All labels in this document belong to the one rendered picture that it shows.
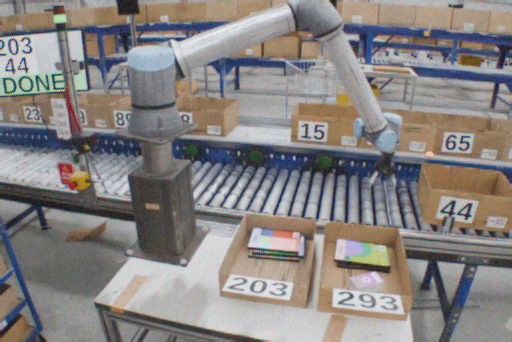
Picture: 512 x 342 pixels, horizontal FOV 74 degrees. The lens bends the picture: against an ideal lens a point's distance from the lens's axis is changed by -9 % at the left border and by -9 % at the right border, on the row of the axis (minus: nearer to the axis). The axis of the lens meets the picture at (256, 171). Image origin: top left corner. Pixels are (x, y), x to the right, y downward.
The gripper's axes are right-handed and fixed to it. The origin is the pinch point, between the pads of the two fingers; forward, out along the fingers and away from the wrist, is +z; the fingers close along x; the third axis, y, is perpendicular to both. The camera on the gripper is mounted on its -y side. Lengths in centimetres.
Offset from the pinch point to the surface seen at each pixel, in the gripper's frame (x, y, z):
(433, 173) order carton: 25.2, -6.8, -6.7
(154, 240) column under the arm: -86, 68, -2
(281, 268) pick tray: -38, 66, 4
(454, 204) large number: 29.1, 22.3, -5.7
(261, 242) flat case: -47, 57, 0
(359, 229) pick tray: -11.7, 44.9, -2.6
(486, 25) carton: 196, -480, -69
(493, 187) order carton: 56, -6, -3
